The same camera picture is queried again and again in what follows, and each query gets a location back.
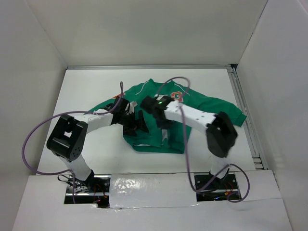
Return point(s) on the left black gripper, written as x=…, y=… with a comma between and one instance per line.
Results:
x=129, y=130

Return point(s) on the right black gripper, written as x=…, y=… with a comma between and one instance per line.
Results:
x=165, y=125

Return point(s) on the green jacket with white lining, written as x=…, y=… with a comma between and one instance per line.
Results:
x=171, y=141

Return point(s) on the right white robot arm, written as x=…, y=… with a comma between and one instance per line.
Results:
x=218, y=129

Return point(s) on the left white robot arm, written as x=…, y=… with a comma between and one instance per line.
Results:
x=68, y=136

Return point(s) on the white taped cover plate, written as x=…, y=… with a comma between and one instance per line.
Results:
x=150, y=191

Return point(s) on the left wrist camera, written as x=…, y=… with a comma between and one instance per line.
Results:
x=131, y=108

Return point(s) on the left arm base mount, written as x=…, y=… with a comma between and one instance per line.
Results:
x=97, y=193

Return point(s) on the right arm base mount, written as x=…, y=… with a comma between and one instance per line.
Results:
x=219, y=189

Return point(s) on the aluminium frame rail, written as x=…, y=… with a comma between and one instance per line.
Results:
x=253, y=141

